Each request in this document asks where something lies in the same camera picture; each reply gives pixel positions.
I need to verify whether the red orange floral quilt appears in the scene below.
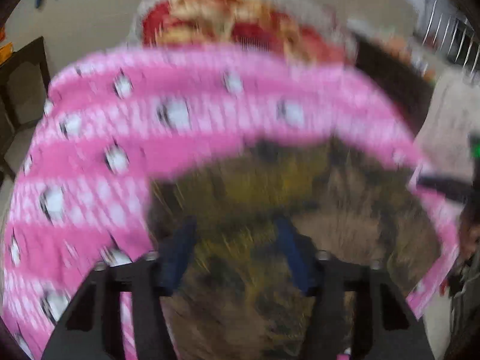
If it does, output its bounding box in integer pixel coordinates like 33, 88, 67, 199
142, 0, 347, 65

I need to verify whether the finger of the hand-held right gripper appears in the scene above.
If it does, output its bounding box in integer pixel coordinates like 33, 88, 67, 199
415, 172, 474, 205

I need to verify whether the brown floral shirt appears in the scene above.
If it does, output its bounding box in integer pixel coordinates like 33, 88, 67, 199
145, 135, 444, 360

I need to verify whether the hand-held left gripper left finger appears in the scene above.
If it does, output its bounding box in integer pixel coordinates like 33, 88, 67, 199
41, 217, 198, 360

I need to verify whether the pink penguin blanket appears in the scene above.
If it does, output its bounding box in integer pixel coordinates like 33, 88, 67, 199
0, 43, 463, 360

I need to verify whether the dark wooden chair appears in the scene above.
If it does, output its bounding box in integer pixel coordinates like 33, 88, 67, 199
0, 37, 52, 181

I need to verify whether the person's right hand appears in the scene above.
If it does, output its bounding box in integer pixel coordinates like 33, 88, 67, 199
458, 205, 480, 264

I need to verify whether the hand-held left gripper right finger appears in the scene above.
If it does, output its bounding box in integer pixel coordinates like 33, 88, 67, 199
275, 217, 436, 360

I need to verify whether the red and cream cloth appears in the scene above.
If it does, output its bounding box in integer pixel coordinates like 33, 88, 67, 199
130, 0, 358, 65

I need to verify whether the white metal rack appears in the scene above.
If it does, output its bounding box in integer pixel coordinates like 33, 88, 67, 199
415, 0, 480, 69

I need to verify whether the dark carved wooden nightstand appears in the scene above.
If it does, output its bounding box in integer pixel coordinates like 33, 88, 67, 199
352, 31, 436, 136

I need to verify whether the clutter of bottles and bags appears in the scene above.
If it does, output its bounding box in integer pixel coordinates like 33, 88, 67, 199
382, 34, 436, 80

